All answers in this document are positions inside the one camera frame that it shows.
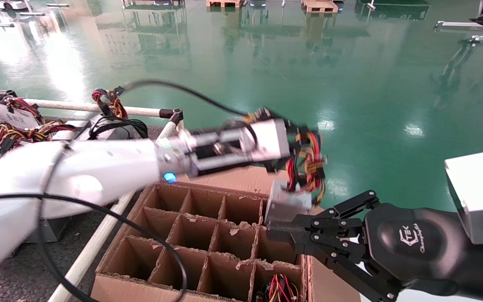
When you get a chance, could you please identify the grey power supply round fan grille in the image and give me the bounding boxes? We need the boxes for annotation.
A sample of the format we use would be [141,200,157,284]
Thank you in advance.
[76,125,141,142]

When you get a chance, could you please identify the flat grey power supply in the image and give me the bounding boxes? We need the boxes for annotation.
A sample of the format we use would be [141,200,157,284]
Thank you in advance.
[51,121,93,142]

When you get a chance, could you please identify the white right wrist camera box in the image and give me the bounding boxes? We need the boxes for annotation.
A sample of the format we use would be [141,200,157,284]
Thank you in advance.
[444,152,483,246]

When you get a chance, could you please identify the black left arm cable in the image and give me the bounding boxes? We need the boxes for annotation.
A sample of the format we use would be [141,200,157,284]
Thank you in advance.
[0,79,248,302]

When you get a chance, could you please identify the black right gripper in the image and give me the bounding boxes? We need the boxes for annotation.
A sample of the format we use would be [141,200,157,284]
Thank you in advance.
[266,190,483,302]

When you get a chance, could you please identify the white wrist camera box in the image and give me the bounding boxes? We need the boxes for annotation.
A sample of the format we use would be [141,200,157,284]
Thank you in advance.
[241,119,291,163]
[444,152,483,246]

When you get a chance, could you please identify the wooden pallet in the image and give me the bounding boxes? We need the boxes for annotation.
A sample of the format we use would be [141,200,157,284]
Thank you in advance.
[206,0,245,9]
[301,0,339,14]

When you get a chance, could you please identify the white wheeled vehicle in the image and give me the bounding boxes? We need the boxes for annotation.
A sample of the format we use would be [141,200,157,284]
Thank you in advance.
[0,0,30,11]

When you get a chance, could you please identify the dark metal rack frame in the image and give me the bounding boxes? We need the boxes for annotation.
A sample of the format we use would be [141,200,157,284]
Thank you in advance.
[121,0,184,10]

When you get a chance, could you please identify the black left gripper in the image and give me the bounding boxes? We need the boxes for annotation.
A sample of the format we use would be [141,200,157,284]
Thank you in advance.
[190,108,320,177]

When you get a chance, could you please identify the red yellow cable bundle black plug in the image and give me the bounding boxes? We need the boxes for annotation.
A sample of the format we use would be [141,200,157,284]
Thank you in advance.
[91,86,128,120]

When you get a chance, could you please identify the white paper label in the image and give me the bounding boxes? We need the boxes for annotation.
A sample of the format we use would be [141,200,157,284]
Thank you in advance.
[0,102,43,130]

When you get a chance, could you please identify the grey power supply honeycomb grille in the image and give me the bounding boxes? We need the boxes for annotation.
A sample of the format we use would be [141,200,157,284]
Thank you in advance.
[27,217,67,245]

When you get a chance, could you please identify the cardboard box with dividers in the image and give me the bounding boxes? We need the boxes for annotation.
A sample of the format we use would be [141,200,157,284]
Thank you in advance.
[90,164,361,302]

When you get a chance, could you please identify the black pipe corner connector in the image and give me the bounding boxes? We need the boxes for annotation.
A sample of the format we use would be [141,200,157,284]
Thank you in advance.
[159,108,184,125]

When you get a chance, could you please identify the grey power supply coloured wires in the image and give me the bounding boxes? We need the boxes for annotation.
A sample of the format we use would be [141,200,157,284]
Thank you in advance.
[258,273,301,302]
[264,126,328,225]

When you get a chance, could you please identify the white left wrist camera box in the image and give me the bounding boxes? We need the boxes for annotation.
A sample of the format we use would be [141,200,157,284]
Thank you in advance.
[241,119,291,163]

